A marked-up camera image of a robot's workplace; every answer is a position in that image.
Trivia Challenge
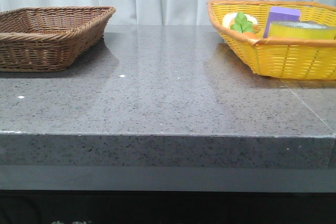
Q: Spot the yellow tape roll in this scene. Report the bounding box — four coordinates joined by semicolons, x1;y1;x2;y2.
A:
268;21;335;39

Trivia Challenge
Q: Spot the toy bread roll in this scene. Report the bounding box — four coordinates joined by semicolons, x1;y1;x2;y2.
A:
222;13;258;28

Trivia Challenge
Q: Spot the orange toy carrot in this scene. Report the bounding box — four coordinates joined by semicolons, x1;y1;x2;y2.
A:
229;12;261;38

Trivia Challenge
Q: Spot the brown wicker basket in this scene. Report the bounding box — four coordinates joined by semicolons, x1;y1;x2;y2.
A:
1;6;116;72

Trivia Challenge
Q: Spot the purple foam block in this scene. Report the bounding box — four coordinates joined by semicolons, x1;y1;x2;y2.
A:
263;6;301;38

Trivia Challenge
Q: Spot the yellow woven basket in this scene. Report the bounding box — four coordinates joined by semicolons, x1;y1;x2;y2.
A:
207;0;335;80

